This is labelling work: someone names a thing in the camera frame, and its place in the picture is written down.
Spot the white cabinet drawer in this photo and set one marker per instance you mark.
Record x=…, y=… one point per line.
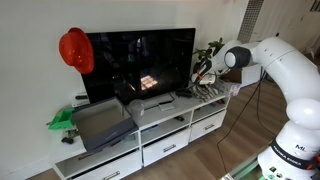
x=166, y=146
x=113, y=168
x=208, y=126

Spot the green plastic container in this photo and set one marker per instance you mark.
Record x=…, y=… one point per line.
x=61, y=120

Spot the open navy cardboard box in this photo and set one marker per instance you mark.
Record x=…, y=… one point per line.
x=106, y=133

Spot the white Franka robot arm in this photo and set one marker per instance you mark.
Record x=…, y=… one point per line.
x=283, y=63

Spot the white wall vent grille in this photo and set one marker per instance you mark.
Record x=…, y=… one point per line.
x=250, y=20

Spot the green plant in black pot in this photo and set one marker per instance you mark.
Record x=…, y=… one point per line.
x=215, y=45

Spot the gripper block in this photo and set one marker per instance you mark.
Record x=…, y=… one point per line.
x=207, y=79

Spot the small black shelf item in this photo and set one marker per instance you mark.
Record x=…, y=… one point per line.
x=180, y=118

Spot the small grey flat box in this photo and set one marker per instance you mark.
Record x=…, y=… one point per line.
x=166, y=106

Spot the white device box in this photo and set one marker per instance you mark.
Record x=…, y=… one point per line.
x=80, y=100

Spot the small black gadget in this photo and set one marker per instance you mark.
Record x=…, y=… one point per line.
x=67, y=140

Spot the black flat screen television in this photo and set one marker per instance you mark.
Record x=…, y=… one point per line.
x=140, y=63

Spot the translucent plastic cup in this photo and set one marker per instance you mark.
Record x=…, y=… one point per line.
x=136, y=110

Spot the metal robot base platform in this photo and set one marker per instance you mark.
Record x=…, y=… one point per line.
x=246, y=168

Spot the white television stand cabinet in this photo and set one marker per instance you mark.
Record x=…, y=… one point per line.
x=153, y=117

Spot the white purple printed carton box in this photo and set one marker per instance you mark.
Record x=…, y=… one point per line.
x=235, y=88

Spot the red glitter hat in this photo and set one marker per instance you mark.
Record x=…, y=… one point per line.
x=77, y=50

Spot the grey white striped towel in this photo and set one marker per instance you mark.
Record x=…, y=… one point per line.
x=215, y=90

